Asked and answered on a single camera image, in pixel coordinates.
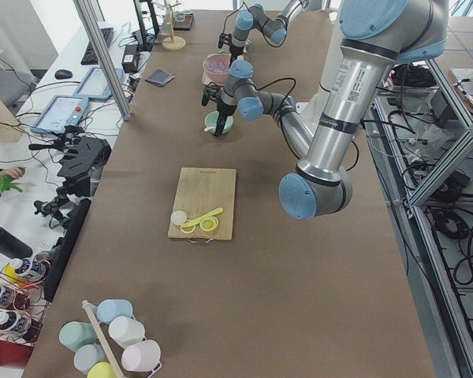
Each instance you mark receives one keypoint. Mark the white plastic cup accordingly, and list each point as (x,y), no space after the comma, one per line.
(126,331)

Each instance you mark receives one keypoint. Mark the black thermos bottle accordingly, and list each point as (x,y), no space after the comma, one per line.
(12,247)

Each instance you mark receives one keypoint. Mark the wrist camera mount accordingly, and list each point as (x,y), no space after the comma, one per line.
(224,39)
(210,93)

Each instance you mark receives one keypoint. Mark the blue plastic cup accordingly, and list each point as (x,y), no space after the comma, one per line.
(109,309)

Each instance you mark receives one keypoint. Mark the grey folded cloth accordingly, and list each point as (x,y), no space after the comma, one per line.
(160,78)

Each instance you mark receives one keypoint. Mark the blue teach pendant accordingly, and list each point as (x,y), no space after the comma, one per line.
(61,111)
(93,86)

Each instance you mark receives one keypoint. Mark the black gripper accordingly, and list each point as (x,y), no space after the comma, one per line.
(236,49)
(222,109)

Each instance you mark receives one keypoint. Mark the pile of clear ice cubes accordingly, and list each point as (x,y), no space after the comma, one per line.
(217,64)

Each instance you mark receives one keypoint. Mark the grey plastic cup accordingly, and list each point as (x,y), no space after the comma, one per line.
(87,356)

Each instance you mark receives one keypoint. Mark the green plastic cup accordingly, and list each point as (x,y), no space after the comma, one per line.
(74,335)

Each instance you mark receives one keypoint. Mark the pink plastic cup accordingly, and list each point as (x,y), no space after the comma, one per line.
(144,356)

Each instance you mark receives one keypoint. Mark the black computer mouse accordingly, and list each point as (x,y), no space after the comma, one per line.
(63,74)

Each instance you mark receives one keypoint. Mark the green spray trigger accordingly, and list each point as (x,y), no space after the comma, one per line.
(6,184)

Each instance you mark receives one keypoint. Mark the cream plastic tray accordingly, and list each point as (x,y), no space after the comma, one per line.
(205,78)

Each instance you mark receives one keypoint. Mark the lemon slice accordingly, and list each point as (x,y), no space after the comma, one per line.
(209,224)
(188,227)

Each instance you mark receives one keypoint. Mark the bamboo cutting board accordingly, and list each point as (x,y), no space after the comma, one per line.
(200,190)

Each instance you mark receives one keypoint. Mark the yellow plastic cup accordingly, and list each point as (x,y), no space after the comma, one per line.
(101,369)

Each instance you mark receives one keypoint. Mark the person hand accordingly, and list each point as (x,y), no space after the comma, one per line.
(15,173)

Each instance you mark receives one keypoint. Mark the white garlic bulb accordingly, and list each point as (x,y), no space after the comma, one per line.
(178,217)

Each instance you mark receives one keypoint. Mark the aluminium frame post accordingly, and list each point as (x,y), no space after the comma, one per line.
(89,21)

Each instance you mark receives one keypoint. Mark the mint green bowl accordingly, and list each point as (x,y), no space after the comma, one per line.
(211,118)

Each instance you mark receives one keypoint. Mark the dark wooden tray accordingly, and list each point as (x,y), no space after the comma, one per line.
(183,22)

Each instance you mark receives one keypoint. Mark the wooden mug tree stand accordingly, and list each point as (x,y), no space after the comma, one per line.
(172,42)

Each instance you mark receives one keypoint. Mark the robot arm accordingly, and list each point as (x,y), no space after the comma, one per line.
(372,37)
(273,30)

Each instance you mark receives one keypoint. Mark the pink bowl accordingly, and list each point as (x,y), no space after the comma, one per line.
(216,78)

